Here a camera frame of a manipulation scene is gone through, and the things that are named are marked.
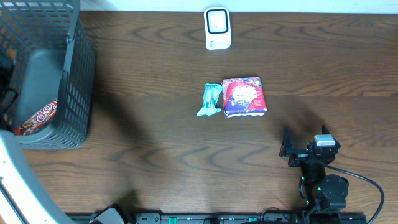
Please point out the grey plastic mesh basket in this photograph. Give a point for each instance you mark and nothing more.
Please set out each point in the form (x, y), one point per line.
(45, 54)

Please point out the red chocolate bar wrapper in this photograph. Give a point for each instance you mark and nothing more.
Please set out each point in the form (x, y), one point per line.
(38, 120)

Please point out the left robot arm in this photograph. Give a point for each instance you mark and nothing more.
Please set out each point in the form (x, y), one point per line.
(23, 197)

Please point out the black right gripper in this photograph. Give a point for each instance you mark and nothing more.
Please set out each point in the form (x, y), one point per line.
(287, 145)

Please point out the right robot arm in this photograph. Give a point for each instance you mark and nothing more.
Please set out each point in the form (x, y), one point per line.
(325, 194)

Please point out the teal snack wrapper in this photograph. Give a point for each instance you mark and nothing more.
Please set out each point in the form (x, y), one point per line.
(210, 99)

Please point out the pink purple tissue pack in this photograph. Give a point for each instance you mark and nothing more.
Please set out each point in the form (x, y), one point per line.
(243, 97)

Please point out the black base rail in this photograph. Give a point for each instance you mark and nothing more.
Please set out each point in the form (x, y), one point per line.
(273, 217)

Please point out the white barcode scanner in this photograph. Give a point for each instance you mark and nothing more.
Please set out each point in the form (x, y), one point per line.
(217, 28)

